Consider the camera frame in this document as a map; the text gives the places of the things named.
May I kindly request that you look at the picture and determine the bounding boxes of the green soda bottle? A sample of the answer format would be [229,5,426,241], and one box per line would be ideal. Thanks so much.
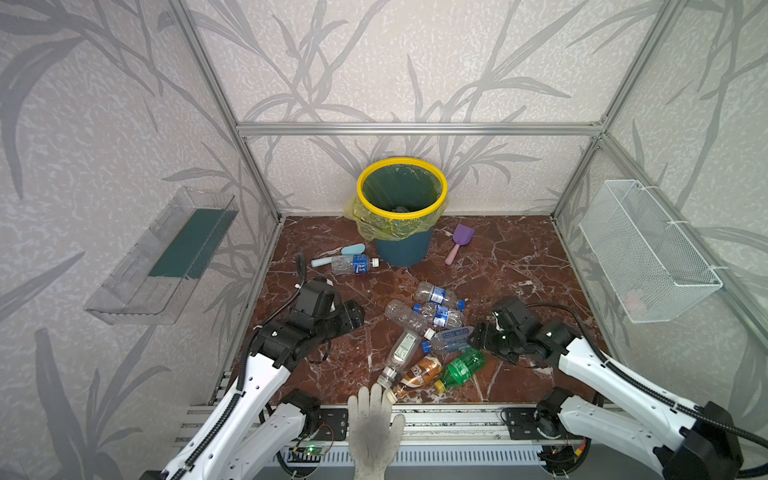
[435,348,487,394]

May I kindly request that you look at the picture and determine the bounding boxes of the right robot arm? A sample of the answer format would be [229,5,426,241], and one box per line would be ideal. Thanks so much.
[469,322,767,479]

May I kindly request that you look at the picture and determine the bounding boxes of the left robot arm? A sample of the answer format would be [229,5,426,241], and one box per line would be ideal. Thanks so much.
[141,300,364,479]

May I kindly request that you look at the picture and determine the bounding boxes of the yellow plastic bin liner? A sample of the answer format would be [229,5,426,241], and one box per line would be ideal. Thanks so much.
[343,197,447,241]

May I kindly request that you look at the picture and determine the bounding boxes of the teal bin with yellow rim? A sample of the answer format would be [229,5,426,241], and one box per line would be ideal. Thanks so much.
[352,157,449,267]

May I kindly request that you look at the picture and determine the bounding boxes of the clear bottle blue label white cap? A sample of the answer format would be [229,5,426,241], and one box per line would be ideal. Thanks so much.
[331,254,380,275]

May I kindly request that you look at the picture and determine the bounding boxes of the clear ribbed bottle white cap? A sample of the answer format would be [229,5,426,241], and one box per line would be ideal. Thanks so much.
[384,300,436,340]

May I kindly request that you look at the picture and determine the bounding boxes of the crushed clear bottle blue label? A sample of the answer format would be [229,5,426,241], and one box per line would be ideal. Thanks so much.
[413,302,464,329]

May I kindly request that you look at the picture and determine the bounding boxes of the square clear bottle green label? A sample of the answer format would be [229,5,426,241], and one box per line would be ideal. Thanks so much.
[377,329,421,389]

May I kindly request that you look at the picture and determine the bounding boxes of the brown tea bottle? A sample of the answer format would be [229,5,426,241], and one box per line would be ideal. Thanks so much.
[385,355,443,404]

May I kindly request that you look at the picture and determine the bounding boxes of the small clear bottle blue label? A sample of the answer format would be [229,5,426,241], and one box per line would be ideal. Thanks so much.
[414,282,466,311]

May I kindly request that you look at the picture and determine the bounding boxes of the purple toy shovel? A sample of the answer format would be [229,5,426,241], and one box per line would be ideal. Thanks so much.
[444,224,475,265]

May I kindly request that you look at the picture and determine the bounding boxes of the white knit glove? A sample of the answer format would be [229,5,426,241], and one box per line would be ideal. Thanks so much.
[347,383,405,480]

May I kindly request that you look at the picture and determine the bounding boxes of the green circuit board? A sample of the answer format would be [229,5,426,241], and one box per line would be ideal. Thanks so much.
[288,444,332,463]

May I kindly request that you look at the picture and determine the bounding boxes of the clear plastic shelf tray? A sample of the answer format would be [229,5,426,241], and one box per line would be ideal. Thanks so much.
[84,187,239,326]

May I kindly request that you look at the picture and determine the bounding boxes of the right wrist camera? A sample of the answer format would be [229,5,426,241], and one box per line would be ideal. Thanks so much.
[491,296,541,332]

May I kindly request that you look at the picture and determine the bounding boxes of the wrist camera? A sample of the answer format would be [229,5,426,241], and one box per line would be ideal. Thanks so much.
[491,296,541,332]
[287,277,341,331]

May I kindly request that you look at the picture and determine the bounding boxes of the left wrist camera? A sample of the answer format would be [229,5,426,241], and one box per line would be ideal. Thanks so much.
[287,277,341,331]

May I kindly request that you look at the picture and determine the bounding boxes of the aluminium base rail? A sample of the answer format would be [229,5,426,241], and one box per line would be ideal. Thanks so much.
[173,403,679,448]

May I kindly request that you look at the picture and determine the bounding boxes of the white wire basket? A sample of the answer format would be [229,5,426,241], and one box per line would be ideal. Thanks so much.
[579,179,723,324]

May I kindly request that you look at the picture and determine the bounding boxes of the aluminium frame crossbar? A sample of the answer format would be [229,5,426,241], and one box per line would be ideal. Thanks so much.
[236,122,602,137]

